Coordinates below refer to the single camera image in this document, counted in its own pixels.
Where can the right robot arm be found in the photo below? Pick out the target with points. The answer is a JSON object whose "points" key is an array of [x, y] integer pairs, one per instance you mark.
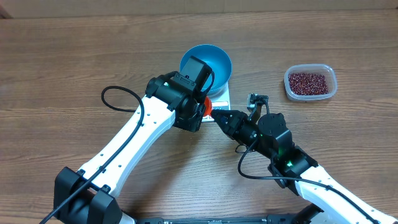
{"points": [[293, 168]]}

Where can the red beans in container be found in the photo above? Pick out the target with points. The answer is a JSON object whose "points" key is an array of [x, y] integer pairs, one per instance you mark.
{"points": [[308, 84]]}

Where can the red scoop with blue handle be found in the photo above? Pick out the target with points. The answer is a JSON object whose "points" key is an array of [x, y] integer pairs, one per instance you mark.
{"points": [[209, 107]]}

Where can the white kitchen scale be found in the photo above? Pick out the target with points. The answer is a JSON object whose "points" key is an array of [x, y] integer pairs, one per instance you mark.
{"points": [[218, 100]]}

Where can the clear plastic container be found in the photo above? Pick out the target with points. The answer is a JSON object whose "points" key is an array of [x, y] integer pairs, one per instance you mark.
{"points": [[323, 69]]}

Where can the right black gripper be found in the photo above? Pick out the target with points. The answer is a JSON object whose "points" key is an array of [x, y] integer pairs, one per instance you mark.
{"points": [[234, 129]]}

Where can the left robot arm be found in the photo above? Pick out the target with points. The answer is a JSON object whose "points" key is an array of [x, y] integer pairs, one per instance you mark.
{"points": [[89, 195]]}

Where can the blue bowl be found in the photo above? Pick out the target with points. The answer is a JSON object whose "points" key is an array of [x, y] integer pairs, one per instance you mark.
{"points": [[217, 59]]}

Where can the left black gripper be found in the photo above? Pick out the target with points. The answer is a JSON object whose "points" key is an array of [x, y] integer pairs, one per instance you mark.
{"points": [[194, 126]]}

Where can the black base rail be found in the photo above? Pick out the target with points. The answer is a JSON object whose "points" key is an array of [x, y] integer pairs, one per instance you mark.
{"points": [[268, 219]]}

